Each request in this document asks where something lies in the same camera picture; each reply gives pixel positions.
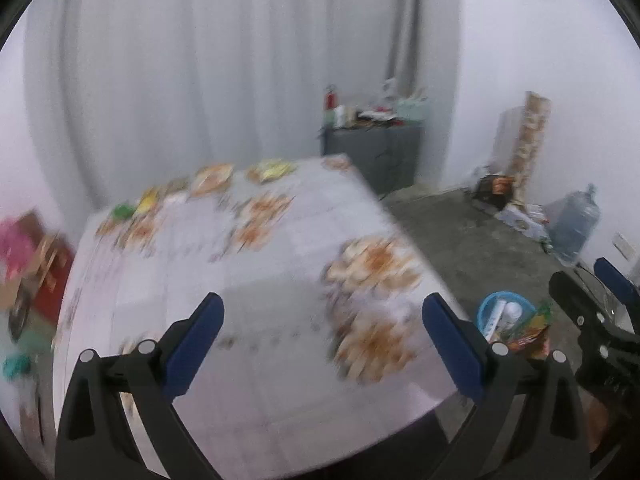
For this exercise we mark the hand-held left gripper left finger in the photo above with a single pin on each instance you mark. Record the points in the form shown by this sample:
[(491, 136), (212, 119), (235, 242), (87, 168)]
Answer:
[(195, 345)]

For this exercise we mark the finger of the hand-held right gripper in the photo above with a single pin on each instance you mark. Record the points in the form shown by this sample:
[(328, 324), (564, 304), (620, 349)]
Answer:
[(617, 282), (572, 297)]

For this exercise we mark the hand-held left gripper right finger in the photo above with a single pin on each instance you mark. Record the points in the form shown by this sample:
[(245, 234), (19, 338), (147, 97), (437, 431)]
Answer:
[(452, 345)]

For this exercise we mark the blue plastic trash bin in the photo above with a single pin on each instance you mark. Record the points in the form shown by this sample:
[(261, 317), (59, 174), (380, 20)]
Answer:
[(482, 312)]

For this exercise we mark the person's right hand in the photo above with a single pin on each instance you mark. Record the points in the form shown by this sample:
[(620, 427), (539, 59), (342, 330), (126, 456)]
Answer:
[(605, 427)]

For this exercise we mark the floral tablecloth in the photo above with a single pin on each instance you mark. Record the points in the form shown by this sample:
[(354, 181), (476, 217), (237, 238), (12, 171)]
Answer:
[(250, 310)]

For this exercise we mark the blue water jug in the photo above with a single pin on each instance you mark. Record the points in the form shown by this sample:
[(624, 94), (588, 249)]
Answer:
[(575, 222)]

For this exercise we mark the white printed box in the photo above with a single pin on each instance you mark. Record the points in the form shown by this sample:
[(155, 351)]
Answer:
[(522, 221)]

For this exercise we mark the dark snack bag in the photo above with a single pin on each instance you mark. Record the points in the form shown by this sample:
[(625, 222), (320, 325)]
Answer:
[(492, 188)]

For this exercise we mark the small green packet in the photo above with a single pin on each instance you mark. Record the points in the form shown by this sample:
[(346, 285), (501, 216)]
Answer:
[(123, 211)]

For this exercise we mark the orange snack packet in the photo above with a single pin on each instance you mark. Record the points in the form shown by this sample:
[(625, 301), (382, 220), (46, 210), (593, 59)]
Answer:
[(212, 178)]

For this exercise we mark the teal plastic bag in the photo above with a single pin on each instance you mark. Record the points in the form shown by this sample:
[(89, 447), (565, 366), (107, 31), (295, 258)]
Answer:
[(17, 365)]

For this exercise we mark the black round pot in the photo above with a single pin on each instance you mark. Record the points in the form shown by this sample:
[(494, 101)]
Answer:
[(17, 312)]

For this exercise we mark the brown cardboard box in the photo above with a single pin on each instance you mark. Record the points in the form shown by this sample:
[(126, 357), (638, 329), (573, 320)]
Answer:
[(20, 290)]

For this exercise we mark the yellow snack packet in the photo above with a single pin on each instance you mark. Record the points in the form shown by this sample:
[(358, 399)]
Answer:
[(272, 169)]

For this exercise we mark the grey cabinet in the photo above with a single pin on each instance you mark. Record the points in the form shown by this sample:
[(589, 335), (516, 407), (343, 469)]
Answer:
[(372, 157)]

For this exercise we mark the pink plastic bag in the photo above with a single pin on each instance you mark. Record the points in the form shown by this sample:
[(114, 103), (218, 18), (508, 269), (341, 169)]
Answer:
[(15, 245)]

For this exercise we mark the pale green box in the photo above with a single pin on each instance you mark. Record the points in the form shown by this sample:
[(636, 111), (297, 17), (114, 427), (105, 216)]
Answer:
[(414, 108)]

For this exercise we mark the small white bottle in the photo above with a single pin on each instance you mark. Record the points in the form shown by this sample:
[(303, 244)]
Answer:
[(341, 116)]

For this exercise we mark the red thermos bottle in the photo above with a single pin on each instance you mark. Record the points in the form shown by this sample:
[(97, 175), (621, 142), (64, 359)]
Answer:
[(330, 97)]

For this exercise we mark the grey curtain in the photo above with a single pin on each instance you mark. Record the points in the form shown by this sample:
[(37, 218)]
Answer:
[(225, 60)]

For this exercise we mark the white wall socket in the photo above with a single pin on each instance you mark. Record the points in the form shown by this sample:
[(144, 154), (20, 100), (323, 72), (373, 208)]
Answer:
[(625, 245)]

